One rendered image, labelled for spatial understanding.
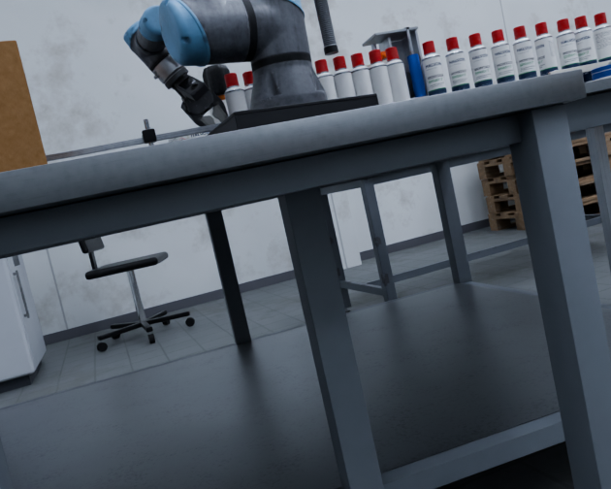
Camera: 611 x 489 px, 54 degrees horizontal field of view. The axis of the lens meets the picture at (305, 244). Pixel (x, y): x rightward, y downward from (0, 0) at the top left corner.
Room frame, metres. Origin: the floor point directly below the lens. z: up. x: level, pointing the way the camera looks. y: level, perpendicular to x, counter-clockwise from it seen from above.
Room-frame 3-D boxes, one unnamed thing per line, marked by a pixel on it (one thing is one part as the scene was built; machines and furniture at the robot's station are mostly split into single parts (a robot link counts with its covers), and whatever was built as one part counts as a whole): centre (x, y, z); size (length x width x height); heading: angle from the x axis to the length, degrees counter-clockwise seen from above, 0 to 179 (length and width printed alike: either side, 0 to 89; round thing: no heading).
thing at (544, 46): (1.83, -0.83, 0.98); 0.05 x 0.05 x 0.20
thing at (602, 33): (1.89, -1.03, 0.98); 0.05 x 0.05 x 0.20
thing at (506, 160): (5.61, -2.57, 0.50); 1.43 x 0.97 x 1.00; 109
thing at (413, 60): (1.78, -0.42, 0.98); 0.03 x 0.03 x 0.17
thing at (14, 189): (1.13, 0.14, 0.81); 0.90 x 0.90 x 0.04; 19
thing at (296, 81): (1.18, -0.03, 0.95); 0.15 x 0.15 x 0.10
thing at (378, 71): (1.70, -0.30, 0.98); 0.05 x 0.05 x 0.20
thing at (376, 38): (1.82, -0.38, 1.14); 0.14 x 0.11 x 0.01; 104
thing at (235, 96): (1.60, 0.10, 0.98); 0.05 x 0.05 x 0.20
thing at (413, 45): (1.82, -0.38, 1.01); 0.14 x 0.13 x 0.26; 104
